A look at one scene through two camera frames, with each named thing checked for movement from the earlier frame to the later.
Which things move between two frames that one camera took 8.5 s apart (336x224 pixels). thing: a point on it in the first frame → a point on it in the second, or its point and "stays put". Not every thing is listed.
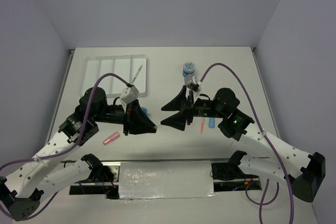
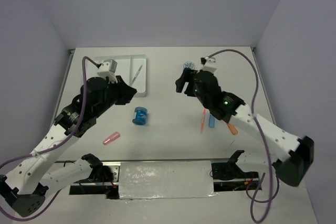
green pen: (137, 74) stays put
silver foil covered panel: (176, 179) stays put
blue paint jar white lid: (188, 68) stays put
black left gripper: (137, 122) → (125, 91)
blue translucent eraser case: (211, 123) stays put
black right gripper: (179, 103) → (185, 77)
